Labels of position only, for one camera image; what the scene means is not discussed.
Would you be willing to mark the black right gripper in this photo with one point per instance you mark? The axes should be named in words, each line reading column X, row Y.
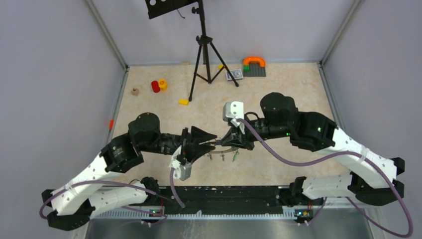
column 230, row 139

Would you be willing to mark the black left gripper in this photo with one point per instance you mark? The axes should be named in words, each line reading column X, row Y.
column 190, row 148

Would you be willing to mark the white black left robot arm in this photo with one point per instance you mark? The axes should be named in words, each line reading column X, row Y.
column 94, row 190

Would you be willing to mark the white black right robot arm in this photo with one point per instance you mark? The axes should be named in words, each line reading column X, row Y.
column 371, row 178

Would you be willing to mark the yellow lego brick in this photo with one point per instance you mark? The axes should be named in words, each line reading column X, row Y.
column 183, row 102

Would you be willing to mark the blue playing card box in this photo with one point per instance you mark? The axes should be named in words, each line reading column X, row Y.
column 237, row 74

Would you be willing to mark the yellow plastic cylinder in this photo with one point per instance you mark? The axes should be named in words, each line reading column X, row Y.
column 163, row 84

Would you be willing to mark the red plastic cylinder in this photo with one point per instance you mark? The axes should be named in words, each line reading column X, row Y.
column 155, row 86

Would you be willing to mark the grey lego baseplate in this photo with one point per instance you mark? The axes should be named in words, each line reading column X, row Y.
column 255, row 71

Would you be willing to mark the small wooden block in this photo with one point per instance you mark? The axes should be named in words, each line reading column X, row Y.
column 135, row 91

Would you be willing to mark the orange plastic arch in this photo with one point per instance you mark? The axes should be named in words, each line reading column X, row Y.
column 254, row 59

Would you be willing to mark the black tripod stand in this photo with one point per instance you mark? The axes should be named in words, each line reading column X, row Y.
column 204, row 41

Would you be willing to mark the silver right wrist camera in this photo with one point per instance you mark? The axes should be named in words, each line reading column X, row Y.
column 232, row 111

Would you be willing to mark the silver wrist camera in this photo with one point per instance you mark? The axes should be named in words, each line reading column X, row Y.
column 181, row 170
column 232, row 111

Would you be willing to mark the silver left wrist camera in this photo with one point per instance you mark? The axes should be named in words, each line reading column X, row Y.
column 181, row 170

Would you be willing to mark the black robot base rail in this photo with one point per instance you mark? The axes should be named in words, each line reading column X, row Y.
column 227, row 200

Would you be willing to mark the black perforated mount plate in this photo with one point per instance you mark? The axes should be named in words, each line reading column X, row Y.
column 157, row 8

